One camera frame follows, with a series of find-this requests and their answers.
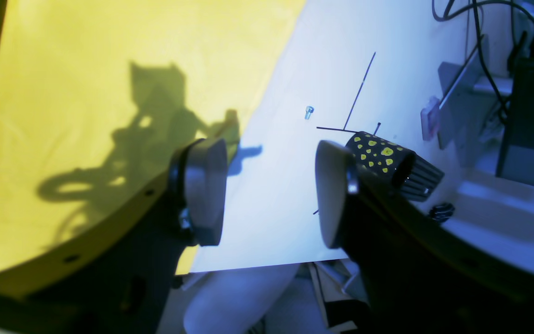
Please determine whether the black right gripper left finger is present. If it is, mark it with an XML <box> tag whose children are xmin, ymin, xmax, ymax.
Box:
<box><xmin>0</xmin><ymin>139</ymin><xmax>228</xmax><ymax>334</ymax></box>

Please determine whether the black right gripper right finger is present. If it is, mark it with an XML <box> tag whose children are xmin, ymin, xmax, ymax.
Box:
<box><xmin>315</xmin><ymin>141</ymin><xmax>534</xmax><ymax>334</ymax></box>

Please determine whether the yellow table cloth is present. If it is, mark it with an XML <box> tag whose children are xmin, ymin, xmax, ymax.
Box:
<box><xmin>0</xmin><ymin>0</ymin><xmax>305</xmax><ymax>271</ymax></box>

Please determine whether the small silver screw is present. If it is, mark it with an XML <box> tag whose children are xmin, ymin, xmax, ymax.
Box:
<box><xmin>304</xmin><ymin>105</ymin><xmax>314</xmax><ymax>120</ymax></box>

